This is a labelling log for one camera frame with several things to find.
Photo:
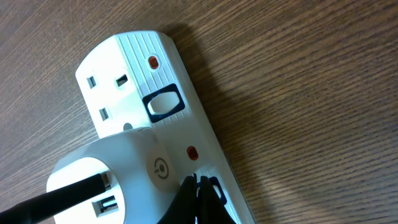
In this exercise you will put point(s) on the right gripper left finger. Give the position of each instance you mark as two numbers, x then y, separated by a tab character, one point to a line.
182	210

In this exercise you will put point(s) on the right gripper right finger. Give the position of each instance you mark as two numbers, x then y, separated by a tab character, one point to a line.
211	203

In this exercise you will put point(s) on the white USB plug adapter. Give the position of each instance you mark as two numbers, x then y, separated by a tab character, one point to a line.
142	178

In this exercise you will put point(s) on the white power strip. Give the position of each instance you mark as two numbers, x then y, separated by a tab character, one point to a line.
138	79

